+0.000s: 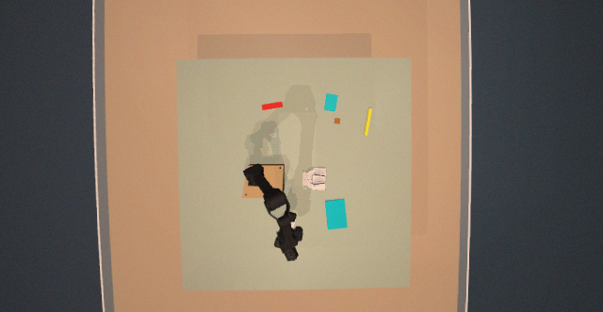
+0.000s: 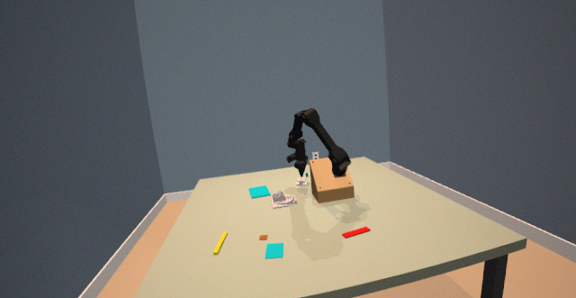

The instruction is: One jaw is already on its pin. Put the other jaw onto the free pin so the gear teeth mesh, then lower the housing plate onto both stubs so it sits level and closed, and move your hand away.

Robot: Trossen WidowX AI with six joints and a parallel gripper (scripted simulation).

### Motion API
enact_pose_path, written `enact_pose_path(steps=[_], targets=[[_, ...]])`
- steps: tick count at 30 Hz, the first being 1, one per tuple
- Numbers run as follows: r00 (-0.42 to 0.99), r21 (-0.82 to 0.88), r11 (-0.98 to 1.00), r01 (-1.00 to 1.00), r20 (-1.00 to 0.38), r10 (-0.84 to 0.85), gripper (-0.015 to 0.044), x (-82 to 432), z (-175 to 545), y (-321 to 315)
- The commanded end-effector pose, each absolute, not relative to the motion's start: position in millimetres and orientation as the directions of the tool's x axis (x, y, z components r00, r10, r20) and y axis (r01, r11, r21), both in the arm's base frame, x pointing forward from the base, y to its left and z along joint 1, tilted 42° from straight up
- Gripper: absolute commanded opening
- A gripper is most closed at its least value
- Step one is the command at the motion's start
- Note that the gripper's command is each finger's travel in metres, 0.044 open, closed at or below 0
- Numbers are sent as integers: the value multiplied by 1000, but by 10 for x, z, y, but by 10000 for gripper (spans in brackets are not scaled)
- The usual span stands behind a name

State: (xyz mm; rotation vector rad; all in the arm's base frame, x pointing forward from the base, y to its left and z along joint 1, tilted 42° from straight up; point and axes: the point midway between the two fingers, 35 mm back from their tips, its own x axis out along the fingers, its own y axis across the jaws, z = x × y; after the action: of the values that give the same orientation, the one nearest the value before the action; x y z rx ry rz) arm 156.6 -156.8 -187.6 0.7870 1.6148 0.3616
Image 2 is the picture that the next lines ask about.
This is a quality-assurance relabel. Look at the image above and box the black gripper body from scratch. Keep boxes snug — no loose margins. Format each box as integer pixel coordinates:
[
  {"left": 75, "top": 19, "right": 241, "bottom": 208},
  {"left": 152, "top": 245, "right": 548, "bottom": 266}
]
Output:
[{"left": 294, "top": 150, "right": 308, "bottom": 167}]

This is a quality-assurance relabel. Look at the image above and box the red flat bar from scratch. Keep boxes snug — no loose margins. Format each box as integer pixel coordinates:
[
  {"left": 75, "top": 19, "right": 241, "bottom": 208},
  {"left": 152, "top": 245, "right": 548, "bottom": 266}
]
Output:
[{"left": 342, "top": 227, "right": 370, "bottom": 238}]

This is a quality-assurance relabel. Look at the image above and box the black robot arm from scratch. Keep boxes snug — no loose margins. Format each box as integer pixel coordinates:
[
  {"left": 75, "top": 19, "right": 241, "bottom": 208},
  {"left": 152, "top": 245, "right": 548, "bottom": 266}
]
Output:
[{"left": 287, "top": 108, "right": 351, "bottom": 178}]

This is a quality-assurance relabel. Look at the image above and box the cyan flat square tile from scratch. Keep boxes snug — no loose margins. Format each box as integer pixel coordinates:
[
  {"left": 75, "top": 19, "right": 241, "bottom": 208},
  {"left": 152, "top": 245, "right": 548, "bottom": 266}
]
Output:
[{"left": 265, "top": 243, "right": 284, "bottom": 258}]

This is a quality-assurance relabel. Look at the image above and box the yellow flat bar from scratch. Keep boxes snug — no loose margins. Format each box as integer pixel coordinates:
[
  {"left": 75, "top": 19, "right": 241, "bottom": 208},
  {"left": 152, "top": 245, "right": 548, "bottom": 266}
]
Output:
[{"left": 213, "top": 232, "right": 228, "bottom": 255}]

